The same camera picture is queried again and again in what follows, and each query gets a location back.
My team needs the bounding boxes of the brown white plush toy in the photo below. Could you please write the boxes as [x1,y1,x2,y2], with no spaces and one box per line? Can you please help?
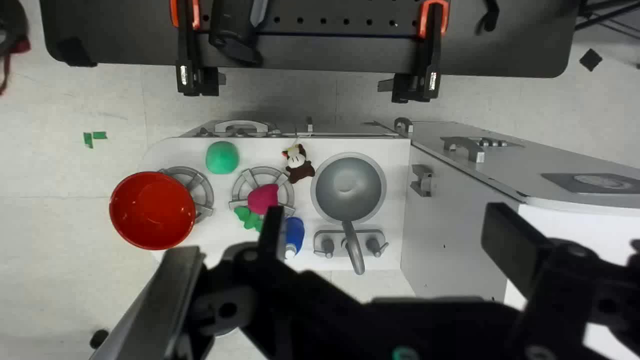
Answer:
[279,142,315,186]

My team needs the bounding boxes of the black bag with red strap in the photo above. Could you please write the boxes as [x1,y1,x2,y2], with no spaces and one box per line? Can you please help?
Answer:
[0,0,31,97]

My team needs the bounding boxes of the gray clock panel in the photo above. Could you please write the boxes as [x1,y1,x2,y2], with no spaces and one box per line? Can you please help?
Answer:
[539,170,640,197]

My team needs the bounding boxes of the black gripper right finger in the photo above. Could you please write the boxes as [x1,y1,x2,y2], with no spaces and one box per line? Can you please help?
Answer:
[480,202,558,308]

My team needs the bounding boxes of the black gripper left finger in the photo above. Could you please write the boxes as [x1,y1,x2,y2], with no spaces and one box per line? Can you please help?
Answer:
[255,205,290,268]

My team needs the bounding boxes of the green ball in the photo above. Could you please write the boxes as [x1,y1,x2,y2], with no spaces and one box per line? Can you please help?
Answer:
[203,140,241,177]

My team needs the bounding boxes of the blue toy bottle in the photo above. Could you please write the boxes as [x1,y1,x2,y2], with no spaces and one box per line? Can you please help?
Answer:
[282,217,307,263]

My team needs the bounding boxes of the gray toy faucet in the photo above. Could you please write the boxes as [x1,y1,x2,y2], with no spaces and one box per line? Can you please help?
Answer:
[311,219,390,277]

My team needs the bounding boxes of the red plastic bowl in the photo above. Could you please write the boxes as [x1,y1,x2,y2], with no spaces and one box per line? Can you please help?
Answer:
[107,170,199,253]

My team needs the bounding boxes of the green toy leaf piece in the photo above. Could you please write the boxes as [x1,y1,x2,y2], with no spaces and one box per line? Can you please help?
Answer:
[231,205,265,234]

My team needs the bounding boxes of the gray toy sink basin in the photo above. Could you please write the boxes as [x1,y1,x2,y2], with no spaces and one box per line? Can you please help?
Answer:
[309,152,388,224]

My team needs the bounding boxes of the green tape pieces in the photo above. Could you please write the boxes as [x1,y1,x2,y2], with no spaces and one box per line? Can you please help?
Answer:
[81,130,110,150]

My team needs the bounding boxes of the black clamp with orange handle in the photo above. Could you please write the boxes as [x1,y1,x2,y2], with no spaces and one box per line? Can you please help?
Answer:
[167,0,225,98]
[377,0,450,106]

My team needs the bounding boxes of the white toy kitchen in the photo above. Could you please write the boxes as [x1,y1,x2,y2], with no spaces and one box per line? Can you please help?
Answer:
[142,119,640,360]

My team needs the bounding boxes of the gray toy burner ring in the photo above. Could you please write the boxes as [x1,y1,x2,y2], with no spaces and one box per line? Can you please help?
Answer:
[228,167,295,217]

